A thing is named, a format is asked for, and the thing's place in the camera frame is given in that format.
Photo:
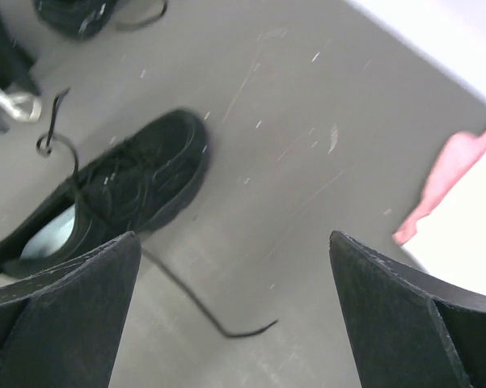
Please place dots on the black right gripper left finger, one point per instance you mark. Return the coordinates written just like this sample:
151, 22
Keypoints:
62, 327

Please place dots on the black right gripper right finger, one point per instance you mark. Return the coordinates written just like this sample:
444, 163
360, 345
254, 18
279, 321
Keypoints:
405, 327

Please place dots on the black shoe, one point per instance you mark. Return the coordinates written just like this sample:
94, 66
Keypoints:
139, 185
77, 20

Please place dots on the white folded shirt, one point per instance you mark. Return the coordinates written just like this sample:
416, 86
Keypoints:
450, 243

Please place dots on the pink folded cloth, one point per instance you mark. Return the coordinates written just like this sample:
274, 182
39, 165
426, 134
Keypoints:
459, 154

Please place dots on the white ribbon loop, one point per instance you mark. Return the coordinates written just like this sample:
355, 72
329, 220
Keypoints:
22, 107

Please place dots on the black framed compartment box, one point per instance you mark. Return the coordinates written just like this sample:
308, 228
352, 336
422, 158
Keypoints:
15, 67

